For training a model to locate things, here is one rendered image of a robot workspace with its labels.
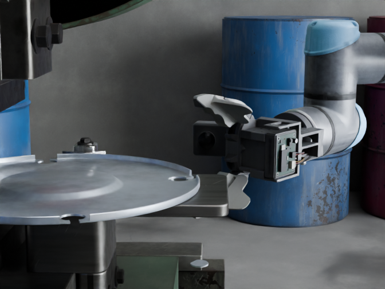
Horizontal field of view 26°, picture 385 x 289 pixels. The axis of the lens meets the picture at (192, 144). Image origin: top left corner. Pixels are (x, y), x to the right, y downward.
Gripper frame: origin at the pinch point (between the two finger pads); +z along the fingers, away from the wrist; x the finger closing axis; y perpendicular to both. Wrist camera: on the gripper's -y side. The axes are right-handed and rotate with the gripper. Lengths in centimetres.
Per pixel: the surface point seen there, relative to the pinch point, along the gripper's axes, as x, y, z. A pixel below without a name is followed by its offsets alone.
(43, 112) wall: 45, -256, -199
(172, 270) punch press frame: 13.5, 0.0, 2.9
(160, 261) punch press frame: 13.6, -3.4, 1.2
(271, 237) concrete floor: 82, -118, -200
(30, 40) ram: -15.3, 0.9, 24.8
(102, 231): 3.1, 6.3, 21.0
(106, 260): 6.2, 6.2, 20.4
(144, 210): -0.8, 13.7, 23.1
